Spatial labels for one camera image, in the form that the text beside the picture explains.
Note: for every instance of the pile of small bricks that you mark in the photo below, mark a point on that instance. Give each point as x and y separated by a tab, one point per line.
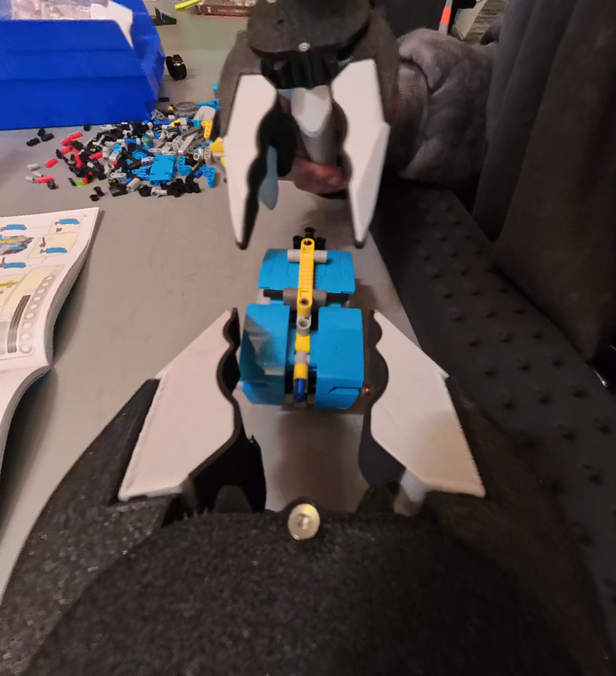
149	158

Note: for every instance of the blue toy brick car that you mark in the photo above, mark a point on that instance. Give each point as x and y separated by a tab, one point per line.
339	343

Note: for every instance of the small yellow stick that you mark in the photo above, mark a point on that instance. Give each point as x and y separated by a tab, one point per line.
187	4

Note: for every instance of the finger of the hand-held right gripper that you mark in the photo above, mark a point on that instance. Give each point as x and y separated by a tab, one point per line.
242	148
366	137

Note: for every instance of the open instruction booklet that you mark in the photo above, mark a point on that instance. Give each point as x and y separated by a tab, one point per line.
12	396

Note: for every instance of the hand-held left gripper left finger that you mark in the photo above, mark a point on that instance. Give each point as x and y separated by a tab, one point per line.
181	422

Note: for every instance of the black toy wheel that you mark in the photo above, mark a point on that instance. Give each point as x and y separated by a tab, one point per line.
176	67

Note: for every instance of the blue plastic bin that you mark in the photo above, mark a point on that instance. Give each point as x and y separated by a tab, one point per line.
49	74

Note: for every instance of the orange striped rod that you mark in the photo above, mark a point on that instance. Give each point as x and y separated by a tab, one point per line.
446	16

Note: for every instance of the brown printed box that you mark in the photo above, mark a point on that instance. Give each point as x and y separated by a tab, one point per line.
223	6

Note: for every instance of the person's right forearm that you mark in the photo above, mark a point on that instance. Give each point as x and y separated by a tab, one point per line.
445	105

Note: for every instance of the black perforated panel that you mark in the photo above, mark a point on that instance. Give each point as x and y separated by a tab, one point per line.
524	422

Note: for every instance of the person's right hand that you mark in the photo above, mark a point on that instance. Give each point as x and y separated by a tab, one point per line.
321	179

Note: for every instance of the clear plastic bag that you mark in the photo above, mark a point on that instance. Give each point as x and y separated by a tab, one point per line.
49	8

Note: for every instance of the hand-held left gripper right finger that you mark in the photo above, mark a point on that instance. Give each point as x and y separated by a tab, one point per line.
418	422

